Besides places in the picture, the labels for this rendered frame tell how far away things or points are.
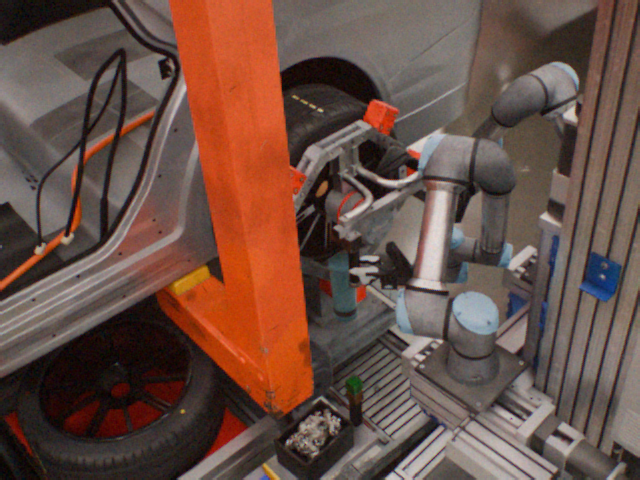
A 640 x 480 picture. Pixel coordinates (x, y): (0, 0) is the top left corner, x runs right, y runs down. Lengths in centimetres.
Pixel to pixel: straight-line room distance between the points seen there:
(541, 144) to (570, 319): 256
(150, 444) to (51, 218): 93
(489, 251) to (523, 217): 168
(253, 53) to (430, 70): 141
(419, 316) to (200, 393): 87
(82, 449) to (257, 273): 87
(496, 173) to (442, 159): 14
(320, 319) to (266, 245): 117
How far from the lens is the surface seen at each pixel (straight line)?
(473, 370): 219
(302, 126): 256
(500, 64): 534
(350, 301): 276
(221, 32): 171
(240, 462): 270
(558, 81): 248
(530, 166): 441
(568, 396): 230
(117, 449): 260
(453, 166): 211
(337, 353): 316
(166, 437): 259
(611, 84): 171
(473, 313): 208
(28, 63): 356
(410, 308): 211
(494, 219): 227
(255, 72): 180
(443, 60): 314
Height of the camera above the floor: 253
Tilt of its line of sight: 40 degrees down
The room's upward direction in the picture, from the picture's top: 5 degrees counter-clockwise
